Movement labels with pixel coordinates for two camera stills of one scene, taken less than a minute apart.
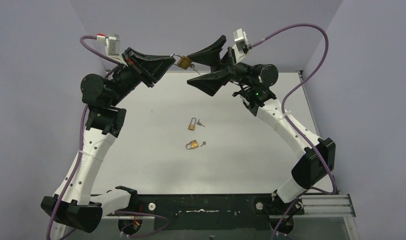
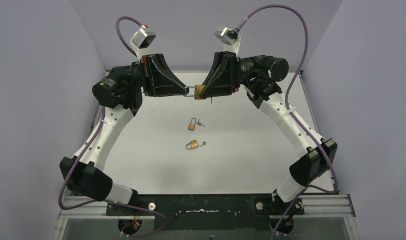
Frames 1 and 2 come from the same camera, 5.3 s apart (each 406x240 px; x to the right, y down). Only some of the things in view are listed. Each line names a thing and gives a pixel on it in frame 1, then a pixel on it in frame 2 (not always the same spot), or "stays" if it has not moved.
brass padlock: [192, 126] stays
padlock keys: [199, 123] stays
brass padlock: [193, 144] stays
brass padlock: [184, 62] to [198, 91]
